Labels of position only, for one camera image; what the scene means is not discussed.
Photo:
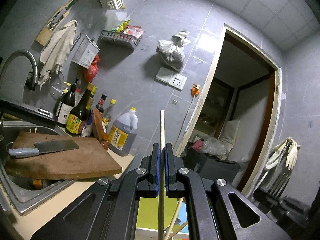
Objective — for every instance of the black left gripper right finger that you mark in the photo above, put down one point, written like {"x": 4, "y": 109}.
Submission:
{"x": 215, "y": 209}

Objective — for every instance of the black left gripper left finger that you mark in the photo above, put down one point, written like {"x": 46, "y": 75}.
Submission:
{"x": 107, "y": 209}

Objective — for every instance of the wooden chopstick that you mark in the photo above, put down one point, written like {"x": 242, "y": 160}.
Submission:
{"x": 161, "y": 178}
{"x": 173, "y": 220}
{"x": 174, "y": 233}

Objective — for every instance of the multicolour felt table mat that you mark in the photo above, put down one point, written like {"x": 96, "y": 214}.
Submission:
{"x": 147, "y": 219}

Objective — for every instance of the dark grey cabinet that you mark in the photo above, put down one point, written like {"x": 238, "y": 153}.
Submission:
{"x": 210, "y": 167}

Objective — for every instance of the wooden cutting board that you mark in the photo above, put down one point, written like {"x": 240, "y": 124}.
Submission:
{"x": 90, "y": 160}

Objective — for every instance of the clear plastic bag on cabinet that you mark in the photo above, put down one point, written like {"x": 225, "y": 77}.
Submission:
{"x": 214, "y": 147}

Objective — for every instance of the large oil jug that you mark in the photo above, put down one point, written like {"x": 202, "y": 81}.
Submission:
{"x": 123, "y": 133}

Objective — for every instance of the beige cushion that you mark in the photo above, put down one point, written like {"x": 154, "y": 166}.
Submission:
{"x": 229, "y": 133}

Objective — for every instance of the steel sink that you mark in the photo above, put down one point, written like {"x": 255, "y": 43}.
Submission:
{"x": 22, "y": 195}

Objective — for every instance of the small yellow cap bottle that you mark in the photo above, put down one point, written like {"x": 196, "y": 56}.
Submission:
{"x": 107, "y": 115}

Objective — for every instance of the dark soy sauce bottle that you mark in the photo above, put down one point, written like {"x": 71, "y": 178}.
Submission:
{"x": 78, "y": 113}

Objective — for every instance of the dark wine bottle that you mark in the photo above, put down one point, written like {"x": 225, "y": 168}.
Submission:
{"x": 67, "y": 103}

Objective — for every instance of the red plastic bag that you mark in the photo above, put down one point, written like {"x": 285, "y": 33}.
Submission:
{"x": 91, "y": 72}

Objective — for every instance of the steel sink faucet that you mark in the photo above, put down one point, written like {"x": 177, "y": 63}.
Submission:
{"x": 21, "y": 67}

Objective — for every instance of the steel box grater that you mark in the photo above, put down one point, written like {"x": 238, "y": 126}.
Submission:
{"x": 86, "y": 52}

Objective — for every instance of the hanging plastic bag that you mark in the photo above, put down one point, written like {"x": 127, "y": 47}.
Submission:
{"x": 172, "y": 51}

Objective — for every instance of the beige hanging towel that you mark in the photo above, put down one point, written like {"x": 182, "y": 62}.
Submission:
{"x": 56, "y": 52}

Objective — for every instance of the snack packets on rack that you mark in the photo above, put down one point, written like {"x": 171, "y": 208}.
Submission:
{"x": 132, "y": 30}

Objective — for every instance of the wooden knife holder board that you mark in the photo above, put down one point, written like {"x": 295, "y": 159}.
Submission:
{"x": 45, "y": 34}

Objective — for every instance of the cleaver with grey handle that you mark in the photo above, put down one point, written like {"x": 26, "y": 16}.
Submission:
{"x": 43, "y": 148}

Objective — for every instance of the white rubber gloves on wall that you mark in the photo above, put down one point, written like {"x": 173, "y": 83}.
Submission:
{"x": 288, "y": 147}

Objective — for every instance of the door frame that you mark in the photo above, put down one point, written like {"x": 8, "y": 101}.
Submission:
{"x": 242, "y": 84}

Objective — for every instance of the orange wall hook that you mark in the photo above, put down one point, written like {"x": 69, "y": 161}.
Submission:
{"x": 195, "y": 90}

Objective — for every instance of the white wall socket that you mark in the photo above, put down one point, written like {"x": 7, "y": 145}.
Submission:
{"x": 171, "y": 78}

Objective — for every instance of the grey wall rack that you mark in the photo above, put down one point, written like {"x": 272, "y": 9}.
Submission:
{"x": 120, "y": 39}

